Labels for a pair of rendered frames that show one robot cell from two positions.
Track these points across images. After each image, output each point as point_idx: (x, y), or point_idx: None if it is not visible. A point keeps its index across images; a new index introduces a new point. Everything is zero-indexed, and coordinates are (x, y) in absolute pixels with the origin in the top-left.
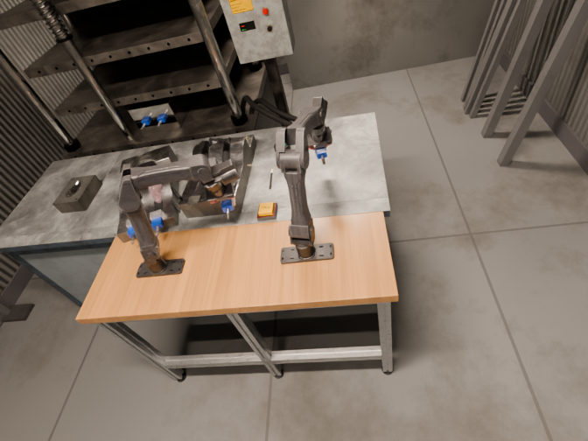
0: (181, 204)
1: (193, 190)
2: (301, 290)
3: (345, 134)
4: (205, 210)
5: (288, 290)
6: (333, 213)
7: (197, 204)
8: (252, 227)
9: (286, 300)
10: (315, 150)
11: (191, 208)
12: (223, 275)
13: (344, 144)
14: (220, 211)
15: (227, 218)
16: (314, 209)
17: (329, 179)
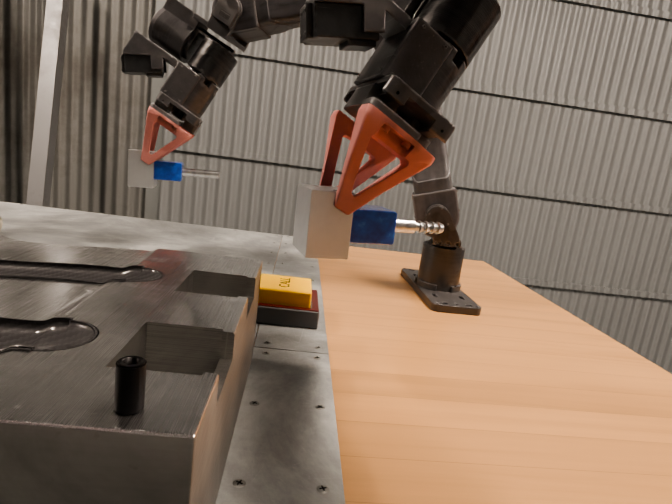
0: (204, 409)
1: (28, 346)
2: (533, 305)
3: (8, 218)
4: (230, 410)
5: (546, 315)
6: (313, 261)
7: (219, 366)
8: (348, 342)
9: (574, 319)
10: (153, 167)
11: (214, 438)
12: (599, 401)
13: (57, 225)
14: (241, 381)
15: (443, 225)
16: (291, 270)
17: (187, 249)
